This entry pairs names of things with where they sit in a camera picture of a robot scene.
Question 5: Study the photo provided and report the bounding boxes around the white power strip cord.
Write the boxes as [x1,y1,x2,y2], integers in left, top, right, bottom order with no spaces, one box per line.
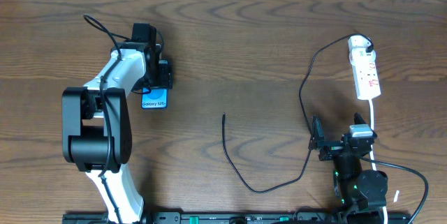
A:
[367,98,389,224]

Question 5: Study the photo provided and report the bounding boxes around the white USB charger adapter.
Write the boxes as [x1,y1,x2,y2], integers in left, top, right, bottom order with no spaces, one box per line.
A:
[348,35,376,66]

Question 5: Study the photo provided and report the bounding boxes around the white power strip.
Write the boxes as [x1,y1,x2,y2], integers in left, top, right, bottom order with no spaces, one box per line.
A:
[352,60,381,100]

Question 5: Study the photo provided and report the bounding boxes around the small white paper scrap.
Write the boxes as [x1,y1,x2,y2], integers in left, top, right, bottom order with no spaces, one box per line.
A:
[393,190,400,202]

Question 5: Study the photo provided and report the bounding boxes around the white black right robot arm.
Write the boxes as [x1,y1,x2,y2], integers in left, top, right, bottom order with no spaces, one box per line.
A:
[309,113,388,211]

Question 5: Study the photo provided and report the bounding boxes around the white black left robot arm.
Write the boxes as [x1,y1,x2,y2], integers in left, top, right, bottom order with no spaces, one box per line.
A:
[61,42,173,223]

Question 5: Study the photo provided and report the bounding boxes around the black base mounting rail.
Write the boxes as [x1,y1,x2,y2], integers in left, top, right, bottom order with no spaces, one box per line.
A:
[61,209,411,224]

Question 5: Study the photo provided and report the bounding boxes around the blue Galaxy smartphone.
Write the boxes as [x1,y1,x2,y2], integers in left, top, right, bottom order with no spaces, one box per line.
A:
[140,59,170,110]

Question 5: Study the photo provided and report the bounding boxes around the black USB charging cable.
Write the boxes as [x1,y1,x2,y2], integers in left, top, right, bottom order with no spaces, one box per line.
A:
[221,33,374,195]

